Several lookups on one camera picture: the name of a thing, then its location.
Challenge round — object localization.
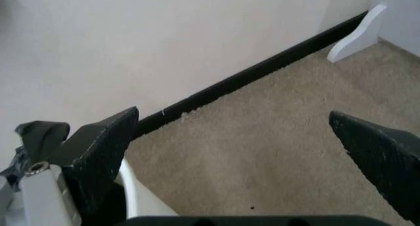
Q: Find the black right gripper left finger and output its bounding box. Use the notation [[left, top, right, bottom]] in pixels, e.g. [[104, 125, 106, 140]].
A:
[[20, 106, 141, 226]]

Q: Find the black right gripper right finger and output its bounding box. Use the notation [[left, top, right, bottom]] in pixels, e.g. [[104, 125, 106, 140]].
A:
[[329, 110, 420, 223]]

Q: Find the white curved furniture panel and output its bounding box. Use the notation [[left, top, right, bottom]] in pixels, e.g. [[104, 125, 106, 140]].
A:
[[327, 3, 389, 64]]

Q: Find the black baseboard strip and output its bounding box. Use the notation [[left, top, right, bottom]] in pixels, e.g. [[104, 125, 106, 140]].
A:
[[128, 10, 370, 142]]

